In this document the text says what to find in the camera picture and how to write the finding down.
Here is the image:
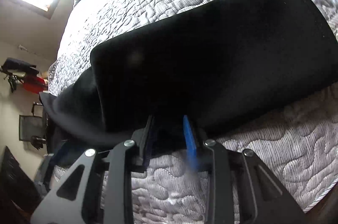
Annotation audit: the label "black hanging jacket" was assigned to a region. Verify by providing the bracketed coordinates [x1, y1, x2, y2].
[1, 58, 39, 76]

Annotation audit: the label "black pants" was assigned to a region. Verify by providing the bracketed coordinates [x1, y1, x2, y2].
[40, 0, 337, 151]

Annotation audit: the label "red hanging garment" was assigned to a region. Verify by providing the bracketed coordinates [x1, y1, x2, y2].
[23, 75, 48, 94]

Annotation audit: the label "grey quilted mattress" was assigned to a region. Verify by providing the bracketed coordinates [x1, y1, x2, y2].
[40, 0, 337, 223]

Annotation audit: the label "black mesh chair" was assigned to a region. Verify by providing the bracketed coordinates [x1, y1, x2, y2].
[18, 102, 48, 150]

